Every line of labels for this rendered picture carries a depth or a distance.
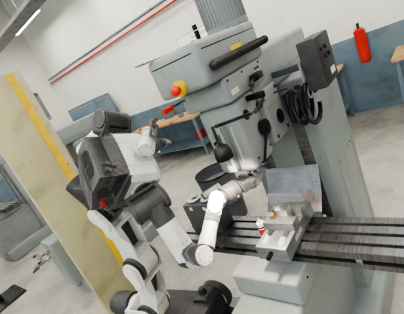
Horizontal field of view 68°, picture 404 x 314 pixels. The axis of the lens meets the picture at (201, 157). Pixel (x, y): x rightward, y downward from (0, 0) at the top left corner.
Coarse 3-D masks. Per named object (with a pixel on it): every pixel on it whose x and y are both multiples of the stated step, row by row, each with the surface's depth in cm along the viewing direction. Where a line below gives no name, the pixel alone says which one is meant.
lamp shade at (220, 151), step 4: (220, 144) 116; (224, 144) 116; (216, 148) 115; (220, 148) 114; (224, 148) 114; (228, 148) 115; (216, 152) 115; (220, 152) 114; (224, 152) 114; (228, 152) 114; (232, 152) 117; (216, 156) 115; (220, 156) 114; (224, 156) 114; (228, 156) 114; (232, 156) 116; (216, 160) 117; (220, 160) 115; (224, 160) 114
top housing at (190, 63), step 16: (224, 32) 115; (240, 32) 123; (192, 48) 101; (208, 48) 106; (224, 48) 113; (256, 48) 132; (160, 64) 112; (176, 64) 108; (192, 64) 104; (208, 64) 105; (240, 64) 121; (160, 80) 116; (176, 80) 112; (192, 80) 108; (208, 80) 105
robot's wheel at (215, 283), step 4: (208, 280) 188; (212, 280) 186; (204, 284) 187; (208, 284) 185; (212, 284) 184; (216, 284) 183; (220, 284) 184; (220, 288) 181; (224, 288) 182; (220, 292) 182; (224, 292) 181; (228, 292) 183; (224, 296) 182; (228, 296) 182; (228, 300) 182; (228, 304) 184
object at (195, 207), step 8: (192, 200) 175; (200, 200) 171; (208, 200) 167; (184, 208) 177; (192, 208) 173; (200, 208) 169; (224, 208) 171; (192, 216) 176; (200, 216) 172; (224, 216) 170; (192, 224) 180; (200, 224) 176; (224, 224) 169
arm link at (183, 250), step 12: (168, 228) 113; (180, 228) 115; (168, 240) 114; (180, 240) 113; (180, 252) 113; (192, 252) 113; (204, 252) 115; (180, 264) 118; (192, 264) 112; (204, 264) 113
